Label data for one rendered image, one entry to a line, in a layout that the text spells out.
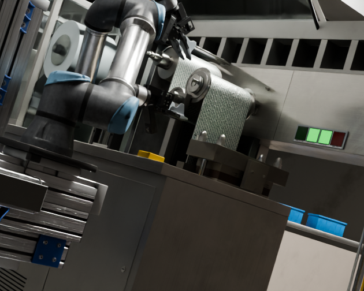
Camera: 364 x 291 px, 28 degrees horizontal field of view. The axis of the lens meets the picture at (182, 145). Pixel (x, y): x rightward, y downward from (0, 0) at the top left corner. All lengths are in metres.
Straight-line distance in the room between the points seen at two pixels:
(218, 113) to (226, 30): 0.65
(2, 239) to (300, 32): 1.58
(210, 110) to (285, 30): 0.53
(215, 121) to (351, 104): 0.53
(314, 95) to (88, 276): 1.11
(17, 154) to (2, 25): 0.37
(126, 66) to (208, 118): 0.75
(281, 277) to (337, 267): 0.90
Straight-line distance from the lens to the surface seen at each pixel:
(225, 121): 2.88
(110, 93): 2.04
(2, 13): 2.13
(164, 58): 3.02
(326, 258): 8.12
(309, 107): 2.87
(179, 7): 2.75
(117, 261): 2.52
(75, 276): 2.71
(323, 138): 2.77
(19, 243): 2.07
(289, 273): 7.72
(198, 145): 2.69
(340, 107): 2.78
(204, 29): 3.52
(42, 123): 2.03
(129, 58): 2.17
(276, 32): 3.16
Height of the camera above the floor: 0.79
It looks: 4 degrees up
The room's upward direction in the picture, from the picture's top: 17 degrees clockwise
